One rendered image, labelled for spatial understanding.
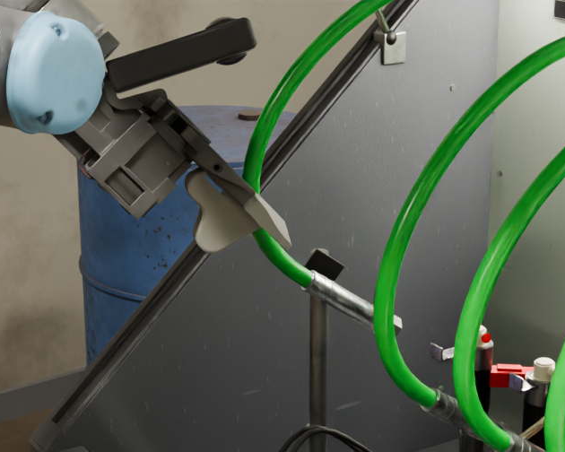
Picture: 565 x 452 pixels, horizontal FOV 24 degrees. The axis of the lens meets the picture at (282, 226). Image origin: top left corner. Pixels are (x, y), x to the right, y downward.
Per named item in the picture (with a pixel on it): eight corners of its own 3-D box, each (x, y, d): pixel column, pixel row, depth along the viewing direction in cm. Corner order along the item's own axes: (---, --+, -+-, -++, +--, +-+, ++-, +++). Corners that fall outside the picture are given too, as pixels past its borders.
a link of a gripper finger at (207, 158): (239, 209, 101) (158, 130, 100) (255, 192, 101) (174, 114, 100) (240, 209, 96) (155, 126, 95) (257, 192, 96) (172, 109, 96)
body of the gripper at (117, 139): (143, 219, 104) (31, 112, 102) (218, 142, 104) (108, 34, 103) (144, 227, 97) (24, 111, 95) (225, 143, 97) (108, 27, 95)
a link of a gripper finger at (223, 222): (246, 291, 101) (160, 207, 100) (299, 236, 101) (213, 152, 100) (247, 294, 98) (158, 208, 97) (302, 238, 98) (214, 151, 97)
